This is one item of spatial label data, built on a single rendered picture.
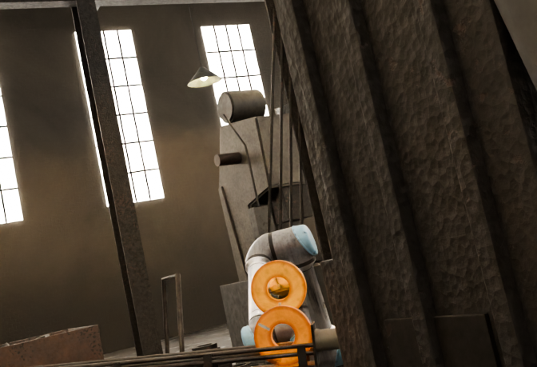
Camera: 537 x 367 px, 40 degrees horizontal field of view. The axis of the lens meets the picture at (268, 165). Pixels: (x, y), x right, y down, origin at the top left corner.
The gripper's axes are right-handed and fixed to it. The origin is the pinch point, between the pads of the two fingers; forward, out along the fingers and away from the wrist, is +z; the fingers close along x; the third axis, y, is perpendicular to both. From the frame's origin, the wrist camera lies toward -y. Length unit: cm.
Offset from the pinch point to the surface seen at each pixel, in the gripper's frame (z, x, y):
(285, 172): -499, -44, 231
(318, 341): 7.7, 8.9, -19.3
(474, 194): 80, 46, -12
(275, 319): 8.4, -1.1, -11.7
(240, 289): -330, -76, 80
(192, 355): 9.0, -24.0, -16.6
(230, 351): 8.7, -14.0, -17.5
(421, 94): 76, 43, 9
